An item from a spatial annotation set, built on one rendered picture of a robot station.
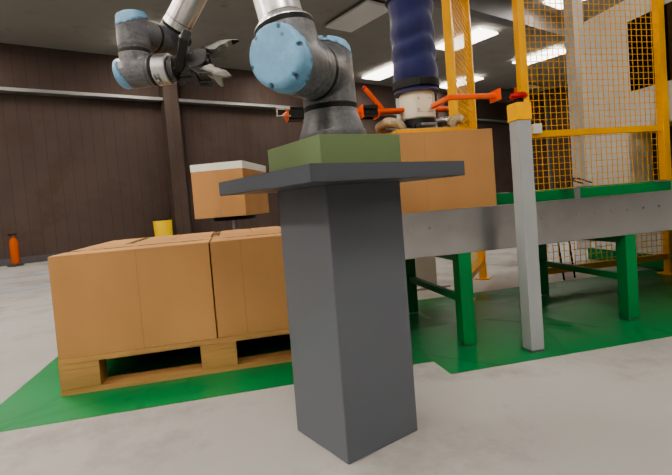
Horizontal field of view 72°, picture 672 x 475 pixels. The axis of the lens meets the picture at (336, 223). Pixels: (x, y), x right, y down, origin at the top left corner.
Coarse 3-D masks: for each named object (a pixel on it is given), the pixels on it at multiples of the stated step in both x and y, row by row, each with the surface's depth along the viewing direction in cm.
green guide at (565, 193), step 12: (660, 180) 230; (540, 192) 217; (552, 192) 218; (564, 192) 220; (576, 192) 213; (588, 192) 223; (600, 192) 224; (612, 192) 226; (624, 192) 227; (636, 192) 229
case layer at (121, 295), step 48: (144, 240) 243; (192, 240) 209; (240, 240) 192; (96, 288) 180; (144, 288) 184; (192, 288) 188; (240, 288) 193; (96, 336) 181; (144, 336) 185; (192, 336) 189
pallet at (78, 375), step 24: (240, 336) 193; (264, 336) 195; (72, 360) 179; (96, 360) 181; (216, 360) 191; (240, 360) 198; (264, 360) 196; (288, 360) 198; (72, 384) 179; (96, 384) 181; (120, 384) 183
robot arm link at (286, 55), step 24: (264, 0) 110; (288, 0) 110; (264, 24) 108; (288, 24) 105; (312, 24) 111; (264, 48) 107; (288, 48) 104; (312, 48) 107; (264, 72) 108; (288, 72) 105; (312, 72) 109; (312, 96) 118
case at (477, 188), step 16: (400, 144) 205; (416, 144) 207; (432, 144) 208; (448, 144) 210; (464, 144) 211; (480, 144) 213; (416, 160) 207; (432, 160) 208; (448, 160) 210; (464, 160) 212; (480, 160) 213; (464, 176) 212; (480, 176) 213; (400, 192) 206; (416, 192) 207; (432, 192) 209; (448, 192) 210; (464, 192) 212; (480, 192) 214; (416, 208) 207; (432, 208) 209; (448, 208) 211
